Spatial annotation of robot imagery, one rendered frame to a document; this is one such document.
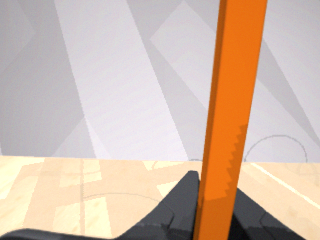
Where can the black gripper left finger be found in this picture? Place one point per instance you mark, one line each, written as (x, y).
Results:
(173, 218)

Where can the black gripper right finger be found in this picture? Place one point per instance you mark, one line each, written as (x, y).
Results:
(250, 221)

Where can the orange handle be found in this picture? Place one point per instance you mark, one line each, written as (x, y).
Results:
(237, 47)

